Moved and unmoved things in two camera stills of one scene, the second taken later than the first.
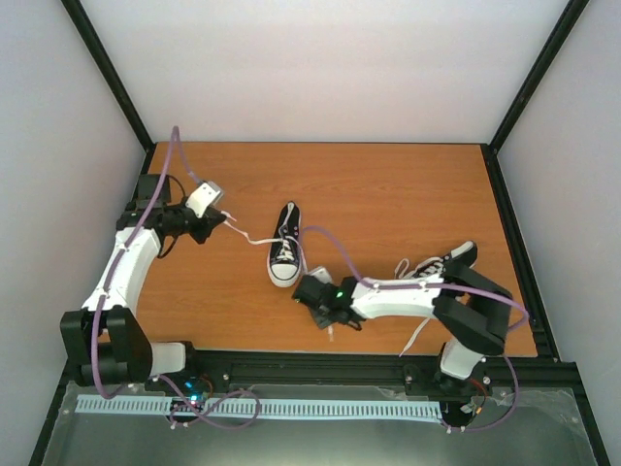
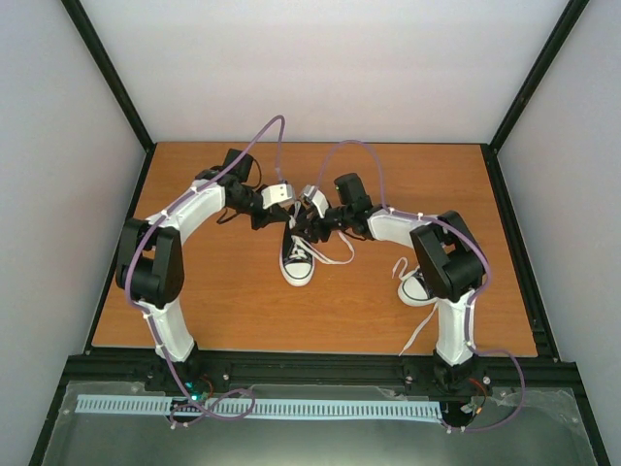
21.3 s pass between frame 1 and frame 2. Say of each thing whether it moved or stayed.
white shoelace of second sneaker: stayed
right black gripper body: moved
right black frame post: stayed
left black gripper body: moved
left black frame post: stayed
